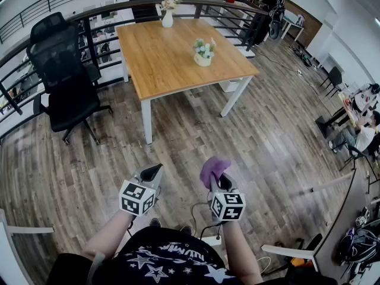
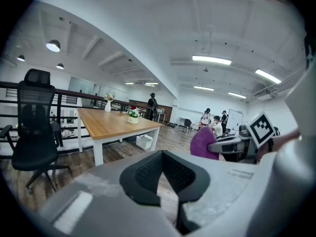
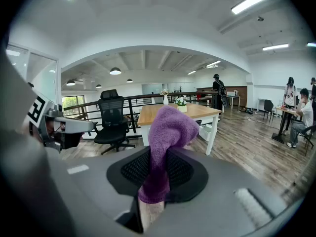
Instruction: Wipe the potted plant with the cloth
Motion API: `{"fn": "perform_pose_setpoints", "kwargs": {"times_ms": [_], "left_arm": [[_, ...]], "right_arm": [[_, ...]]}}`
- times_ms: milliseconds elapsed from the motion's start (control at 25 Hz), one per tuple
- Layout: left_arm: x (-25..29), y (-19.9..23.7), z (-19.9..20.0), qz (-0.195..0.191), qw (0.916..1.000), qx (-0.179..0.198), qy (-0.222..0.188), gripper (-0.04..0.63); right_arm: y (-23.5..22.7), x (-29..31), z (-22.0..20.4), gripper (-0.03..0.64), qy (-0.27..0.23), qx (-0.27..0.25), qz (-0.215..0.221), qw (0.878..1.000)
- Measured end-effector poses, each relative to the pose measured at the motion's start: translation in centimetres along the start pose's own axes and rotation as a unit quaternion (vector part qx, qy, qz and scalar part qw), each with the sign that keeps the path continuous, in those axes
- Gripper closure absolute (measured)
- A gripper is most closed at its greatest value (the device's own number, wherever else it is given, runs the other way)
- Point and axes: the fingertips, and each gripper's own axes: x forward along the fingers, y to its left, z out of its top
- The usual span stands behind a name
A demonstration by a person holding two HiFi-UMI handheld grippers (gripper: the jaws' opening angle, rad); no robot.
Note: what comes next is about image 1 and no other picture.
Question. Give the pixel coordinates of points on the wooden table white legs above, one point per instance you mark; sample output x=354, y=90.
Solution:
x=166, y=58

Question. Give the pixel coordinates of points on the black backpack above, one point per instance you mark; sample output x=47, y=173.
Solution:
x=356, y=245

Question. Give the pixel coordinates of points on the person's black shoe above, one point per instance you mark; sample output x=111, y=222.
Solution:
x=186, y=229
x=155, y=222

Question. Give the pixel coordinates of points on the light wooden side table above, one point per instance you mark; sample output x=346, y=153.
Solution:
x=348, y=108

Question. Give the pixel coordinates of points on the person's right forearm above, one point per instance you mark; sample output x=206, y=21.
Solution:
x=237, y=248

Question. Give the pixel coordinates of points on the black flat floor stand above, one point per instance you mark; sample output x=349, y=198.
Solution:
x=323, y=126

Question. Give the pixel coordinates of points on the black side chair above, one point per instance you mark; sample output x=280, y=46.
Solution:
x=334, y=76

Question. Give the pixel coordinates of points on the white furniture frame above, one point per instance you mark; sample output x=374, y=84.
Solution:
x=12, y=233

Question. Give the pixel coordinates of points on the person's black star-print shirt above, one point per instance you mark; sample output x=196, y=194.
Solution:
x=166, y=263

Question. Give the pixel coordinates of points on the small white flower pot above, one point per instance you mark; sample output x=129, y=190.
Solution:
x=203, y=53

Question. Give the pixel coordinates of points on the white storage box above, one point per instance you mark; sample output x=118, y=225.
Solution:
x=230, y=85

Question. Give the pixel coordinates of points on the small white table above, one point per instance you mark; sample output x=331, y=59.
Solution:
x=294, y=25

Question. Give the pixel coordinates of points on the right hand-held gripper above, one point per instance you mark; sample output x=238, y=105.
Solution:
x=228, y=206

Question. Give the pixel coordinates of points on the white power strip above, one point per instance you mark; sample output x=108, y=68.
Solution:
x=299, y=72

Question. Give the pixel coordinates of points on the gray desk white legs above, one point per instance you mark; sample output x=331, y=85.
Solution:
x=341, y=218

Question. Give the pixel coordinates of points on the black mesh office chair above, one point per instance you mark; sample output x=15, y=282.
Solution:
x=68, y=79

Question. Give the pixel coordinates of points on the purple cloth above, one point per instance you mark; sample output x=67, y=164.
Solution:
x=212, y=166

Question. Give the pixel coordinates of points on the black thin-legged chair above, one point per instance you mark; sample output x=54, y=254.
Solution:
x=359, y=154

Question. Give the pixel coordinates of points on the person's left forearm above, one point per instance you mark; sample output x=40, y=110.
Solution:
x=104, y=239

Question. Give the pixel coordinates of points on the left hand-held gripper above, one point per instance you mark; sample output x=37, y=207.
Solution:
x=133, y=197

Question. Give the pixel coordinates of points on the black metal railing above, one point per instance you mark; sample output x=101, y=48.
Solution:
x=47, y=1
x=89, y=37

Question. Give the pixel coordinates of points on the white vase pink flowers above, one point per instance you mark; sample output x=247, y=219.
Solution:
x=167, y=18

